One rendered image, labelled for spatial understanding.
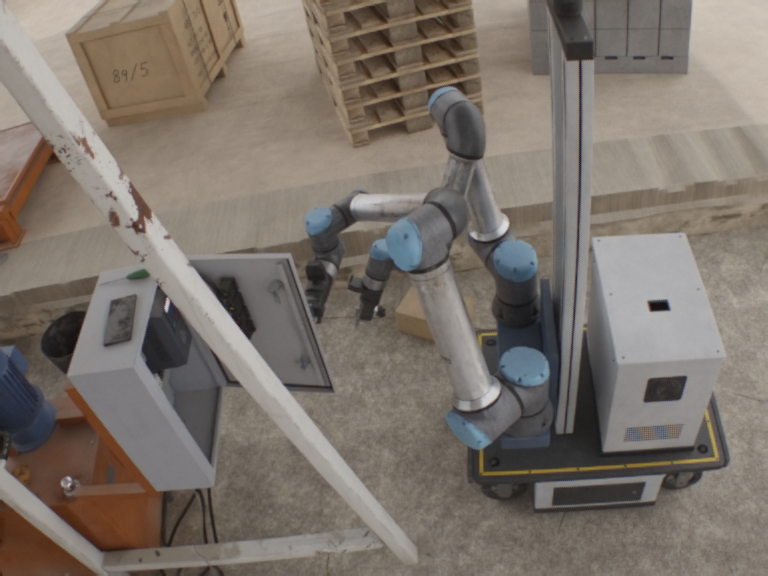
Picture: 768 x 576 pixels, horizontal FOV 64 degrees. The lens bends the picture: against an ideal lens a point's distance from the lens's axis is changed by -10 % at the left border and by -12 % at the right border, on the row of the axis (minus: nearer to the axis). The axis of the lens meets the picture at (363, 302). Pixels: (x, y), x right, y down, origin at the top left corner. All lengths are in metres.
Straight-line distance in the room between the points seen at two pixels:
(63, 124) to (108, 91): 3.87
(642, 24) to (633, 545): 3.00
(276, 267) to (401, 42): 2.04
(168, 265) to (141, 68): 3.58
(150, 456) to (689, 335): 1.64
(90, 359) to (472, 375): 1.02
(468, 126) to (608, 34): 2.47
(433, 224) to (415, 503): 1.38
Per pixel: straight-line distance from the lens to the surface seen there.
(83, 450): 2.57
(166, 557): 2.64
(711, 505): 2.80
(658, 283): 2.27
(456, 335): 1.79
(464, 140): 2.01
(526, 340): 2.45
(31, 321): 4.13
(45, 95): 1.12
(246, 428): 3.12
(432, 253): 1.67
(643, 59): 4.49
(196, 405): 2.41
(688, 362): 2.09
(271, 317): 2.07
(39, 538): 2.80
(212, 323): 1.40
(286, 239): 3.45
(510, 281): 2.35
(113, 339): 1.84
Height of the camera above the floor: 2.41
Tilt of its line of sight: 44 degrees down
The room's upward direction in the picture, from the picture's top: 14 degrees counter-clockwise
